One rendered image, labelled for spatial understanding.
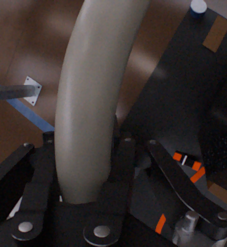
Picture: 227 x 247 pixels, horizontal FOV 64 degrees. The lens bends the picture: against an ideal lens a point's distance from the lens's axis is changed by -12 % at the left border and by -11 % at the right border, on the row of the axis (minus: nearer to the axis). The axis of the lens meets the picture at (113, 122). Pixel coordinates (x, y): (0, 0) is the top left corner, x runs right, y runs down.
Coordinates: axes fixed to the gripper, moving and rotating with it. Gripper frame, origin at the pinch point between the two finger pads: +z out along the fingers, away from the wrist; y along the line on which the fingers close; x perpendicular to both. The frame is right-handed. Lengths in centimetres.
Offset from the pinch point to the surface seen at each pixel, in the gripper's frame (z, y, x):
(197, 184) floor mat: 93, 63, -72
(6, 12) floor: 174, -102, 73
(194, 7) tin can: 95, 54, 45
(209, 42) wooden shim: 101, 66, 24
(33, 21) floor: 158, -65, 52
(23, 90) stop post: 135, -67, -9
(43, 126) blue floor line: 143, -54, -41
